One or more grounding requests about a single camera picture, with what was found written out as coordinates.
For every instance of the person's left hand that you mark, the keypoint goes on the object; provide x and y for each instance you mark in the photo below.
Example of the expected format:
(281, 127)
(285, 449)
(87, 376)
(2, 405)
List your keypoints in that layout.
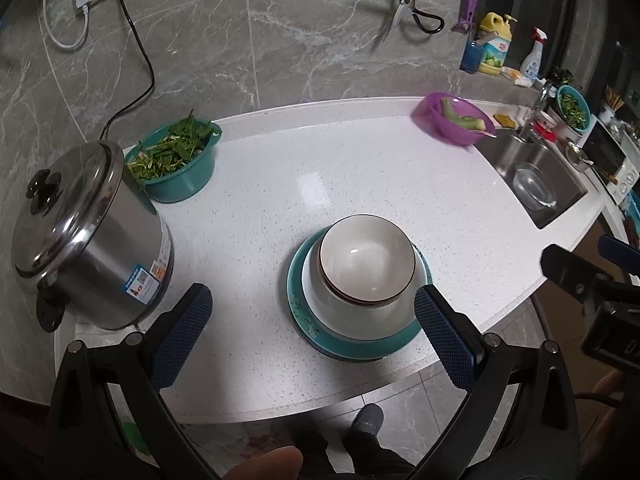
(267, 465)

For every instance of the yellow and white cloth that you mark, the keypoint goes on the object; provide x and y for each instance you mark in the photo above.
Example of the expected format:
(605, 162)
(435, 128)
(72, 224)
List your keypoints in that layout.
(517, 76)

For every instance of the yellow dish soap bottle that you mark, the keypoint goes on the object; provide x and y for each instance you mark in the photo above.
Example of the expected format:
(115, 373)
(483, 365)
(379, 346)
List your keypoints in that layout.
(495, 50)

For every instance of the patterned white bowl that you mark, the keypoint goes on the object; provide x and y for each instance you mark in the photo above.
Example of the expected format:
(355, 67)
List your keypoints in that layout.
(367, 260)

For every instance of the purple hanging kitchen tool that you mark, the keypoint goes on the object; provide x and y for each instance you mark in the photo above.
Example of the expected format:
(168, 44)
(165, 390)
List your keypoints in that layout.
(470, 2)

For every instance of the chopstick holder with chopsticks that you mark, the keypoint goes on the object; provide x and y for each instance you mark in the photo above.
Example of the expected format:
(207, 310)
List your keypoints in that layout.
(609, 112)

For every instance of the stainless steel rice cooker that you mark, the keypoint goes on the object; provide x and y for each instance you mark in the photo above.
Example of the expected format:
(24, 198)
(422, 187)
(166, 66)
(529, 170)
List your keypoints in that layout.
(90, 240)

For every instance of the purple plastic bowl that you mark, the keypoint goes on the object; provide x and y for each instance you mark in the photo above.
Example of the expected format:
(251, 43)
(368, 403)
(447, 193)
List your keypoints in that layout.
(435, 120)

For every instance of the peeled green stem vegetable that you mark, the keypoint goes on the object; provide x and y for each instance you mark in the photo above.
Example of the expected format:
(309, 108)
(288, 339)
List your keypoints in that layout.
(457, 115)

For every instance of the yellow sponge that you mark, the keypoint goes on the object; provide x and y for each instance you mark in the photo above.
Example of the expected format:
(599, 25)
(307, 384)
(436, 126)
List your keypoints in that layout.
(503, 120)

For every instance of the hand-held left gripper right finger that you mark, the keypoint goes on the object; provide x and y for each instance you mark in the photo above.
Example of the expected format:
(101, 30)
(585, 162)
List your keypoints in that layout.
(442, 335)

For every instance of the white spray bottle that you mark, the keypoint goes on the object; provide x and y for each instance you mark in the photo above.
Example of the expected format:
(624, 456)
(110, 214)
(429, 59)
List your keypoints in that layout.
(531, 62)

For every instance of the chrome faucet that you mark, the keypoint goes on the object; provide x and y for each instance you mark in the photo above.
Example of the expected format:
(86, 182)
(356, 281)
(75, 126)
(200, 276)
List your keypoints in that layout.
(537, 105)

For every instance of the grey slipper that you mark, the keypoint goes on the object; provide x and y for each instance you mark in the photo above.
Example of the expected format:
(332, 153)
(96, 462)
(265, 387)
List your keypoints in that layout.
(367, 417)

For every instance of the person's leg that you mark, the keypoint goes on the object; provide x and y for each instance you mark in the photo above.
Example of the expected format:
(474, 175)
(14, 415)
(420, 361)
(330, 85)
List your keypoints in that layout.
(370, 460)

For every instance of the person's right hand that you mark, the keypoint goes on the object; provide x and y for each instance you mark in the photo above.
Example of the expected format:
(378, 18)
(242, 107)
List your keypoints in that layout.
(610, 385)

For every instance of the small teal colander basket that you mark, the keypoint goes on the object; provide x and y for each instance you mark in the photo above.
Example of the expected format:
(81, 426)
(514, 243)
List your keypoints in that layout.
(572, 107)

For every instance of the leafy green vegetables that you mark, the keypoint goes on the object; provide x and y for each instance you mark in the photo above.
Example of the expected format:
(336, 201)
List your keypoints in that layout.
(167, 152)

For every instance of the red and white cup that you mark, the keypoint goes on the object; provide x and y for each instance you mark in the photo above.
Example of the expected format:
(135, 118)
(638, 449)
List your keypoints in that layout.
(546, 125)

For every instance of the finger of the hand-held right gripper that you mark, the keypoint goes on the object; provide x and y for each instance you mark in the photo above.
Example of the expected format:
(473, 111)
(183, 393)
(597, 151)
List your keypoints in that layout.
(570, 270)
(622, 255)

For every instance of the small steel pot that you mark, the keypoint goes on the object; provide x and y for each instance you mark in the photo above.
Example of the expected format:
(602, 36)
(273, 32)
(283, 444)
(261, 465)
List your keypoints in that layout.
(577, 155)

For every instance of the countertop oven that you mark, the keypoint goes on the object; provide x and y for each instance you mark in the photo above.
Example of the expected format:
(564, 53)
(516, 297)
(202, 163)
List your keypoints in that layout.
(607, 152)

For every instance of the stainless steel sink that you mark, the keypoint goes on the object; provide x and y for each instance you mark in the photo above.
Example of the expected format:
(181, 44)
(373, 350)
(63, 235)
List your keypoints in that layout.
(505, 155)

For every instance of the large teal floral plate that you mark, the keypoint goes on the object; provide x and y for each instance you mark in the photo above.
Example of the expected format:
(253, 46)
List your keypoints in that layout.
(300, 320)

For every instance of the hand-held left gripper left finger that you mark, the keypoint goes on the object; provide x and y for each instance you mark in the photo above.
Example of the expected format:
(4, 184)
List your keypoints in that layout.
(182, 330)

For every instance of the large white bowl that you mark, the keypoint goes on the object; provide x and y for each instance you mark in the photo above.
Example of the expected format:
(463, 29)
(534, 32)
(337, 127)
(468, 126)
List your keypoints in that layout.
(360, 322)

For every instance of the blue utensil cup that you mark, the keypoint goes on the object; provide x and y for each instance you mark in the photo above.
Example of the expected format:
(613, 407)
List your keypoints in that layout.
(471, 57)

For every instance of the clear glass bowl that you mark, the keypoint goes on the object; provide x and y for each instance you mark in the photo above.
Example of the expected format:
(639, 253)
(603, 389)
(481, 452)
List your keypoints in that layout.
(535, 187)

